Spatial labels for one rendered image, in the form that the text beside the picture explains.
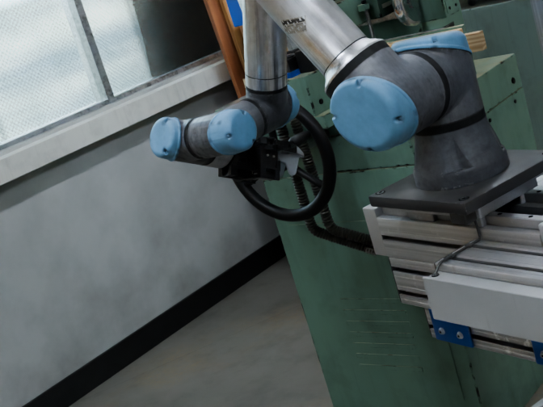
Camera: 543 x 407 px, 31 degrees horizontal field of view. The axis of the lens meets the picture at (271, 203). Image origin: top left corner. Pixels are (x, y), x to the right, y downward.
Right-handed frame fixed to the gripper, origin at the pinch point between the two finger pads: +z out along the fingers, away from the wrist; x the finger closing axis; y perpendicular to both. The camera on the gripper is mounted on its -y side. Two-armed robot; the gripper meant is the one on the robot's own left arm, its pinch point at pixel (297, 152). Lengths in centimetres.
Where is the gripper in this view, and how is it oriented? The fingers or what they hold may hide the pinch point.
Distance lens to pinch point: 200.4
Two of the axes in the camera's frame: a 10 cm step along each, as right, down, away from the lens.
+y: -0.1, 9.9, -1.3
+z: 7.1, 1.0, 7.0
